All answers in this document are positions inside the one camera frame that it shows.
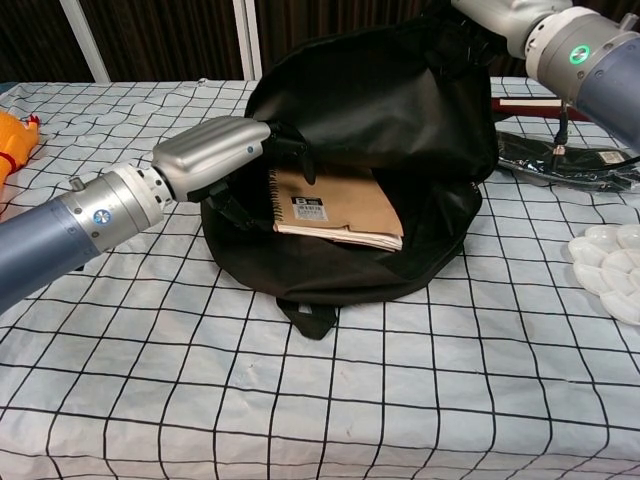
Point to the black garment in plastic bag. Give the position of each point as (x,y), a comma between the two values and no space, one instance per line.
(575,165)

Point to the dark corrugated partition panel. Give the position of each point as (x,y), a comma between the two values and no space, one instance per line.
(30,40)
(300,25)
(170,40)

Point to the white black checked tablecloth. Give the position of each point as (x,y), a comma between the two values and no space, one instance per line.
(250,390)

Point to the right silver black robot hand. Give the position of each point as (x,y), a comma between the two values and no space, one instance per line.
(500,17)

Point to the brown spiral notebook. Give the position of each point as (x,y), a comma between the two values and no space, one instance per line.
(350,205)

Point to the orange rubber chicken toy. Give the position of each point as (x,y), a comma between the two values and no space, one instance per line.
(12,140)

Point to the maroon folding fan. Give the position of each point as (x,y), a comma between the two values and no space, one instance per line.
(530,107)

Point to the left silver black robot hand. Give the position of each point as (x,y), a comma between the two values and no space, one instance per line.
(210,150)

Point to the white flower paint palette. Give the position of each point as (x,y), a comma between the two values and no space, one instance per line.
(610,265)

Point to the white partition post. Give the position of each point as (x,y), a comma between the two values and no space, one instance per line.
(249,40)
(85,40)

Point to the black fabric backpack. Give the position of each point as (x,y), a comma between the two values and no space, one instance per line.
(380,115)

